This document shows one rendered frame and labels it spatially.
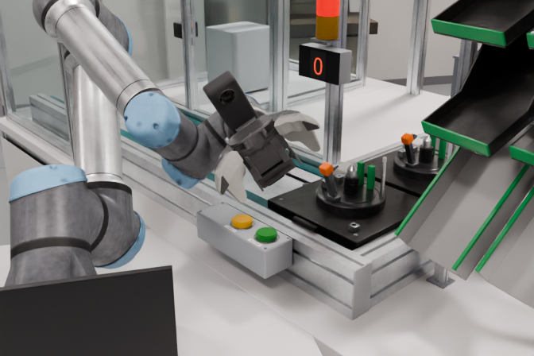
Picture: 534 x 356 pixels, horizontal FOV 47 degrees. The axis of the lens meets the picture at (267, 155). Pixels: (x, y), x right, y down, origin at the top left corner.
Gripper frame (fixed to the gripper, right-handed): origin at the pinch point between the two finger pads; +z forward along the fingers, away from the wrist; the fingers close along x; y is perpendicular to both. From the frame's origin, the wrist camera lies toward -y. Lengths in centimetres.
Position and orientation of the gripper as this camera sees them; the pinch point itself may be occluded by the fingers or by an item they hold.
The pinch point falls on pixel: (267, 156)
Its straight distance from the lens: 77.9
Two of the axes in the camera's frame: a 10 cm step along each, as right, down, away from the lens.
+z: 1.9, 2.8, -9.4
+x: -8.2, 5.7, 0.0
